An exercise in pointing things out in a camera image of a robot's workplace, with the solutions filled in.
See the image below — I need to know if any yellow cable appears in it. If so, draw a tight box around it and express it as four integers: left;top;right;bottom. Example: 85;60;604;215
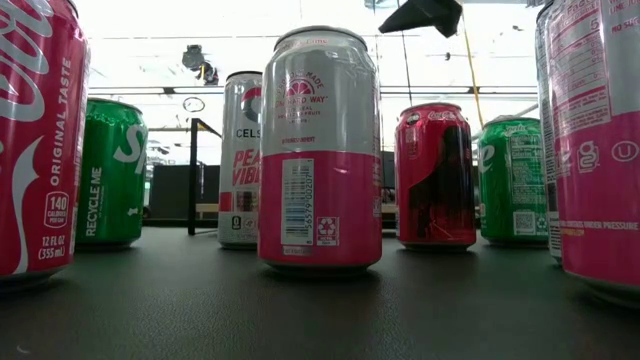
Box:
458;12;486;129

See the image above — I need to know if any tall silver energy drink can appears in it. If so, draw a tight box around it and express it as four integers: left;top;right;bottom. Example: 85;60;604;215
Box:
533;2;564;264

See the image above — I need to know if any wooden shelf with black legs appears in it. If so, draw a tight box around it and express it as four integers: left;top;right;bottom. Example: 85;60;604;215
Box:
187;117;223;237

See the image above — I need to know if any silver Celsius Peach Vibe can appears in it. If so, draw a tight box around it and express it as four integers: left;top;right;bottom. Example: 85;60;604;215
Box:
217;70;265;250

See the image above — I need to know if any dark hanging device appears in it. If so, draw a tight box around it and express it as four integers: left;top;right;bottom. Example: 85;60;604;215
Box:
180;43;220;86

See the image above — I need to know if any green Sprite can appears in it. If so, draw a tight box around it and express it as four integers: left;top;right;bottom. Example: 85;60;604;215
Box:
74;97;150;250
477;115;550;247

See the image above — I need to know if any black table mat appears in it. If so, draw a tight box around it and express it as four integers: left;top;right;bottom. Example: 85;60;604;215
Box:
0;224;640;360

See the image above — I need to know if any pink and silver can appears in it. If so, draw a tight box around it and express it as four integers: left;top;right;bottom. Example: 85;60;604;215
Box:
257;24;384;275
543;0;640;306

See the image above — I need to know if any red Coca-Cola Star Wars can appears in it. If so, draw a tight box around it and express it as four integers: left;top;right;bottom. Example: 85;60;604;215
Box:
393;101;478;251

